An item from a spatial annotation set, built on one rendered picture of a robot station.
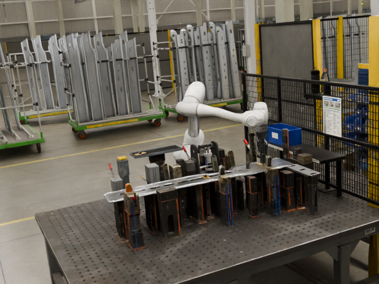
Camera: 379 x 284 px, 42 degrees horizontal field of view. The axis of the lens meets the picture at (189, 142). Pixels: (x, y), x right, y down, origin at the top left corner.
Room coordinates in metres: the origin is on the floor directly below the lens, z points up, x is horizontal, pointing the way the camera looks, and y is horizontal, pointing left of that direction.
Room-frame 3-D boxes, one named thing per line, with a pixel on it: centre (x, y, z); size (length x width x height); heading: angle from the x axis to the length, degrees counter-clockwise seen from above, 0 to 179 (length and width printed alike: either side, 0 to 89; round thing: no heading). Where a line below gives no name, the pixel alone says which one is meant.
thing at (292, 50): (5.96, -1.24, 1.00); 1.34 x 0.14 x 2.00; 25
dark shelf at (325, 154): (3.81, -0.85, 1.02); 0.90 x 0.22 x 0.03; 22
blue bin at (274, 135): (3.99, -0.78, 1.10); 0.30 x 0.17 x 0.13; 23
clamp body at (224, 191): (3.15, -0.21, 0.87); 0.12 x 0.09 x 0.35; 22
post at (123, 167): (3.41, 0.49, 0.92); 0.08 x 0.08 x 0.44; 22
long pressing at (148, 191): (3.27, -0.08, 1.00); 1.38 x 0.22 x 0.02; 112
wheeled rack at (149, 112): (10.42, 1.51, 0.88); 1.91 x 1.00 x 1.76; 112
